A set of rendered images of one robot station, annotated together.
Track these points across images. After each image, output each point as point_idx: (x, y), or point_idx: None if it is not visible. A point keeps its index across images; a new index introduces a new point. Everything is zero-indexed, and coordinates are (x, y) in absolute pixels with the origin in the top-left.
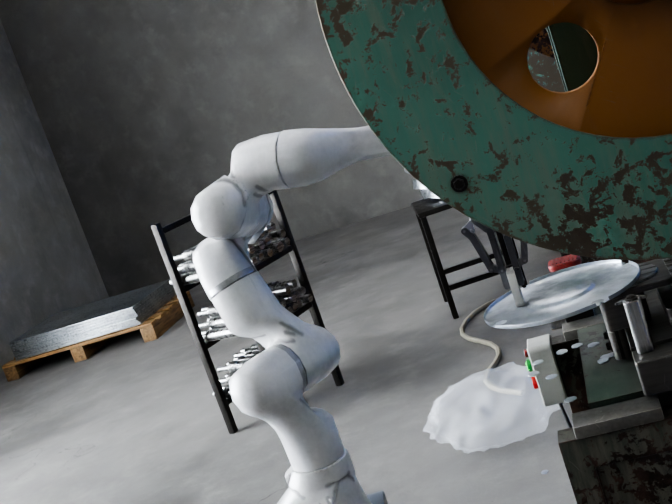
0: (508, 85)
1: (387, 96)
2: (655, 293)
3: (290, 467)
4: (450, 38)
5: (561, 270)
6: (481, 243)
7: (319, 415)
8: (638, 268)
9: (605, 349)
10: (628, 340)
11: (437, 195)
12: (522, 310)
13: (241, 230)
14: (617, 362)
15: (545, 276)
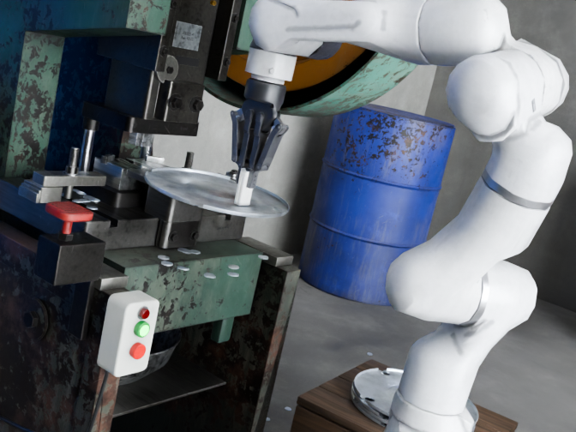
0: None
1: None
2: (112, 208)
3: (464, 417)
4: None
5: (161, 189)
6: (266, 143)
7: (432, 332)
8: (173, 167)
9: (171, 253)
10: (213, 215)
11: (411, 71)
12: (252, 204)
13: None
14: (194, 248)
15: (174, 195)
